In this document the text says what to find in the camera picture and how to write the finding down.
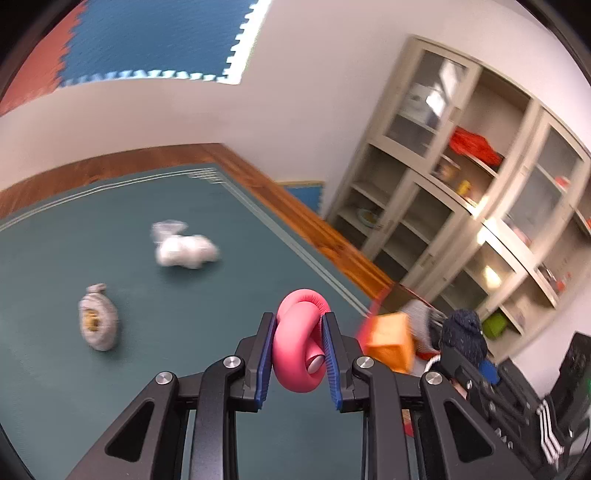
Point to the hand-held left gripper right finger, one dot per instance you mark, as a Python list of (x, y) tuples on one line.
[(330, 360)]

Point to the small blue foam mat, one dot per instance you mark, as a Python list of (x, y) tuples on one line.
[(302, 196)]

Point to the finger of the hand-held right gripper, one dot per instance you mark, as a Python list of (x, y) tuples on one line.
[(455, 369), (490, 373)]

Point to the large orange embossed cube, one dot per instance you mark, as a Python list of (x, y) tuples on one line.
[(388, 344)]

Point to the navy sock ball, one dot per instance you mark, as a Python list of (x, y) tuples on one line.
[(464, 337)]

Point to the black white-striped clothing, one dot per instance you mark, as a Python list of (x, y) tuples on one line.
[(551, 434)]

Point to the pink knotted foam tube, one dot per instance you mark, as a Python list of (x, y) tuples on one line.
[(295, 350)]

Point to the green box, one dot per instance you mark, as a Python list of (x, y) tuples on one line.
[(496, 325)]

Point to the grey sock black ribbed cuff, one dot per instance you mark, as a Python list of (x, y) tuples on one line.
[(418, 318)]

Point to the blue foam wall mat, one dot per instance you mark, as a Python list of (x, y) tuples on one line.
[(161, 37)]

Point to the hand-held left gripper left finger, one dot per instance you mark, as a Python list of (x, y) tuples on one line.
[(265, 360)]

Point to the patterned bowl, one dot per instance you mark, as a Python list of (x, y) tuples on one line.
[(369, 217)]

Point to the beige glass-door cabinet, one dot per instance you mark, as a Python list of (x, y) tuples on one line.
[(401, 203)]

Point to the red foam wall mat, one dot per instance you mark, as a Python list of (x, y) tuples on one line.
[(32, 69)]

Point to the red bag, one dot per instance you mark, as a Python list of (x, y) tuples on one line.
[(475, 145)]

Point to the white plush toy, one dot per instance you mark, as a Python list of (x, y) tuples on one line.
[(184, 251)]

